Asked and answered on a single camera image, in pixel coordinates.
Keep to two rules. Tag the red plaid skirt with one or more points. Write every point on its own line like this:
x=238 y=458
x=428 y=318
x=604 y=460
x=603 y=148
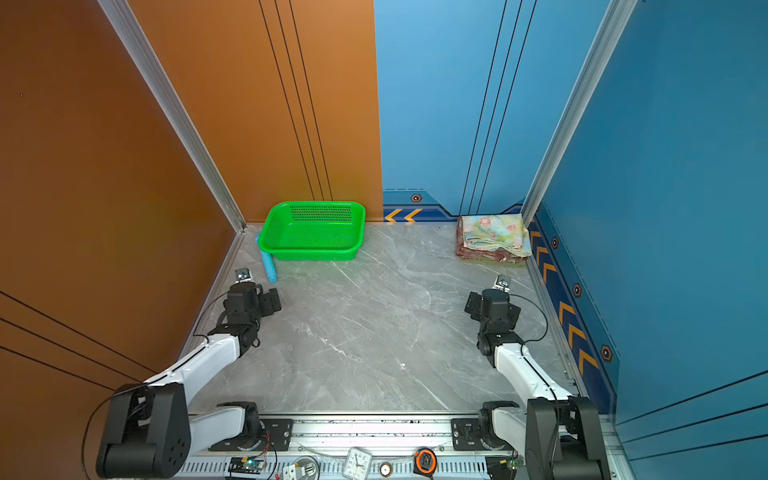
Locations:
x=500 y=255

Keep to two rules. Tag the green circuit board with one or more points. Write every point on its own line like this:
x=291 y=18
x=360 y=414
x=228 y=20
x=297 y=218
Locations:
x=249 y=465

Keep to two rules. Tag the cream yellow cloth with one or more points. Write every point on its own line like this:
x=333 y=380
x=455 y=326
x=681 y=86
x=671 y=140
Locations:
x=489 y=233

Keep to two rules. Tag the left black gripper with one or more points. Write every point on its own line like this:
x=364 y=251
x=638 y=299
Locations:
x=269 y=302

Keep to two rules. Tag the right small circuit board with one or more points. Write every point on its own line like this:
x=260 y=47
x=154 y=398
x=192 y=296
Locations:
x=514 y=463

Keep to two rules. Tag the small tape roll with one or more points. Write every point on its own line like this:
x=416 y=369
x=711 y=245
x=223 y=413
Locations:
x=385 y=469

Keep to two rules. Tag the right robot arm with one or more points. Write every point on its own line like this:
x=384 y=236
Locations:
x=558 y=434

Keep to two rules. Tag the light blue tube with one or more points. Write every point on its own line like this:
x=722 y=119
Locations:
x=267 y=262

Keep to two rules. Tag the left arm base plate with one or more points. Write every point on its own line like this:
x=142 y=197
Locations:
x=275 y=435

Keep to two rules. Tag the white square clock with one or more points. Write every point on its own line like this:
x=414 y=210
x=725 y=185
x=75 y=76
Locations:
x=357 y=464

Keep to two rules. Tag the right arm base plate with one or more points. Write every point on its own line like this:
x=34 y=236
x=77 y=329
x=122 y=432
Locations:
x=474 y=434

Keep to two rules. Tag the green plastic basket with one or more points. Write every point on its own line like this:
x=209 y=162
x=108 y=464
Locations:
x=314 y=231

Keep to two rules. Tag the orange black tape measure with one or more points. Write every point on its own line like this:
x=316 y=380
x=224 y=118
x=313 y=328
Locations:
x=425 y=463

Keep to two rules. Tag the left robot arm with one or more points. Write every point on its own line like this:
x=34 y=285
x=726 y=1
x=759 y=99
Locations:
x=149 y=431

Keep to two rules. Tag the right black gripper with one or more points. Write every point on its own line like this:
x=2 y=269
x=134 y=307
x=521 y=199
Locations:
x=477 y=299

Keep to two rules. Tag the white power plug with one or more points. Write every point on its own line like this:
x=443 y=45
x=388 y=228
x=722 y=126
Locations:
x=292 y=472

